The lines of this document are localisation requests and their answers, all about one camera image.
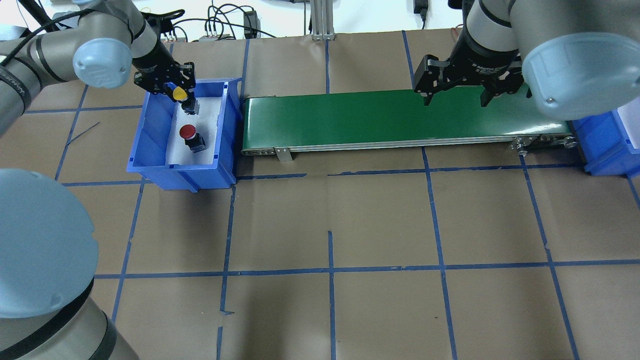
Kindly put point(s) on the aluminium frame post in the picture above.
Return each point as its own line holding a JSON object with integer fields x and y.
{"x": 322, "y": 20}

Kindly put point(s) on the left white foam pad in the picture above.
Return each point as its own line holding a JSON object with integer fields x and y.
{"x": 205, "y": 123}

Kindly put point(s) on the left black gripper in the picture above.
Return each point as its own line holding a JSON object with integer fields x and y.
{"x": 152, "y": 59}

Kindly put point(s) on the red push button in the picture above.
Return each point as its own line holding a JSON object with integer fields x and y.
{"x": 192, "y": 138}

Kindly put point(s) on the yellow push button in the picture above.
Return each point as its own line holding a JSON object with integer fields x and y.
{"x": 188, "y": 101}

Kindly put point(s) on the left blue plastic bin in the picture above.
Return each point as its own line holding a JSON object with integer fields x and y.
{"x": 148, "y": 152}

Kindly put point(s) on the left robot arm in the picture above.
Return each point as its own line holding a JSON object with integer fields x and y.
{"x": 49, "y": 255}

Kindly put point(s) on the blue plastic bin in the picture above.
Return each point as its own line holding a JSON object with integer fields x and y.
{"x": 606, "y": 148}
{"x": 148, "y": 152}

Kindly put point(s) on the black power adapter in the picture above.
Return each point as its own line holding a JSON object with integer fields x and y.
{"x": 251, "y": 24}

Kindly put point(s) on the right blue plastic bin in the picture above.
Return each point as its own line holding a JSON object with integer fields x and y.
{"x": 606, "y": 148}

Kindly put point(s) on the green conveyor belt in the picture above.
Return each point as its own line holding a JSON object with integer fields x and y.
{"x": 282, "y": 125}

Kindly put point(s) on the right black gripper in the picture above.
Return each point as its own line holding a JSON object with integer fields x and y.
{"x": 481, "y": 63}

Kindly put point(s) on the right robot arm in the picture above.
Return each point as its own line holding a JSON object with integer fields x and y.
{"x": 579, "y": 58}

